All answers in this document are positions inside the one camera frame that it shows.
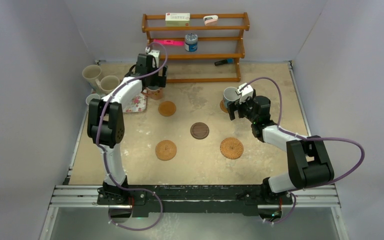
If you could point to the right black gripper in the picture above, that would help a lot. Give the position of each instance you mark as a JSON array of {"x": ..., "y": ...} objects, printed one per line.
[{"x": 232, "y": 106}]

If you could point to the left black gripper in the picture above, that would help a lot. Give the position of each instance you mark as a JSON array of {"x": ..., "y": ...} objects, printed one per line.
[{"x": 159, "y": 80}]

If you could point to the blue mug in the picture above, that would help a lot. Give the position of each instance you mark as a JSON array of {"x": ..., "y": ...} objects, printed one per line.
[{"x": 230, "y": 95}]

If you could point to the smooth wooden coaster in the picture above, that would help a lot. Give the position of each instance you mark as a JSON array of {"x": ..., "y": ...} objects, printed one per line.
[
  {"x": 222, "y": 107},
  {"x": 167, "y": 108}
]

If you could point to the woven rattan coaster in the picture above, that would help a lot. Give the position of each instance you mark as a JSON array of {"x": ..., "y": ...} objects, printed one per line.
[
  {"x": 231, "y": 148},
  {"x": 165, "y": 150}
]

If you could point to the dark brown wooden coaster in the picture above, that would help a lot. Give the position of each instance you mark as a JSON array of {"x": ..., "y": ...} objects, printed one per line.
[{"x": 199, "y": 130}]

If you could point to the cream mug with plant print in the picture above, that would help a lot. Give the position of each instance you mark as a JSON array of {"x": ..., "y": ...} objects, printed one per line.
[{"x": 109, "y": 83}]

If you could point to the small grey white mug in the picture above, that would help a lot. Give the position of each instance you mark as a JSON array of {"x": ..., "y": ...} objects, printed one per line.
[{"x": 90, "y": 97}]

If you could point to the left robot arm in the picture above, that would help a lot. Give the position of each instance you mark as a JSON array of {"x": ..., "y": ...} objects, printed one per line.
[{"x": 105, "y": 124}]

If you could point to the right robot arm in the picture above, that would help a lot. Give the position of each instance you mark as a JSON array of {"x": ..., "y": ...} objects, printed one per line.
[{"x": 308, "y": 163}]

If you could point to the floral pattern tray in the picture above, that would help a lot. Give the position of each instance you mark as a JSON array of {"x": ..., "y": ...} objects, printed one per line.
[{"x": 137, "y": 105}]

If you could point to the pink highlighter marker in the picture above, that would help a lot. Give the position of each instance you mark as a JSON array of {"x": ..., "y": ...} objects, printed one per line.
[{"x": 169, "y": 42}]

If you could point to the black blue marker pen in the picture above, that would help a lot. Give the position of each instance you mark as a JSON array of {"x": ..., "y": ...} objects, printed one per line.
[{"x": 224, "y": 62}]

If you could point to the blue white lidded jar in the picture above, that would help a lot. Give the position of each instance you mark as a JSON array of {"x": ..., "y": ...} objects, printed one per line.
[{"x": 191, "y": 42}]

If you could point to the white green cardboard box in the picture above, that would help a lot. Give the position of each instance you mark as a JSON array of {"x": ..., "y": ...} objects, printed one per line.
[{"x": 177, "y": 19}]

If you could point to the tall cream mug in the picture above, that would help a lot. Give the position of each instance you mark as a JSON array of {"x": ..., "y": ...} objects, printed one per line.
[{"x": 93, "y": 74}]

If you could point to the pink white small device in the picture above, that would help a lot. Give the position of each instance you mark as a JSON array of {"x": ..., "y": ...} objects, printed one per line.
[{"x": 210, "y": 20}]

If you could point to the wooden three-tier shelf rack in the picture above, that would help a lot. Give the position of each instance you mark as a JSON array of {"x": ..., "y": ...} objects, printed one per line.
[{"x": 238, "y": 54}]

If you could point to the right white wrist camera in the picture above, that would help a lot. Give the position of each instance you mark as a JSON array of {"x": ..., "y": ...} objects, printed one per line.
[{"x": 244, "y": 92}]

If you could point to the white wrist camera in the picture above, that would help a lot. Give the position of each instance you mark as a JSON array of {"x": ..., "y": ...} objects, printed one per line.
[
  {"x": 155, "y": 54},
  {"x": 244, "y": 92}
]

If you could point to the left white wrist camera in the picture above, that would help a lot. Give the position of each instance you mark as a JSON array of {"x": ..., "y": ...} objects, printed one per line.
[{"x": 155, "y": 54}]

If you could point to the black aluminium base frame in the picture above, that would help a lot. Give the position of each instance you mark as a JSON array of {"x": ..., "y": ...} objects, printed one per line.
[{"x": 197, "y": 212}]

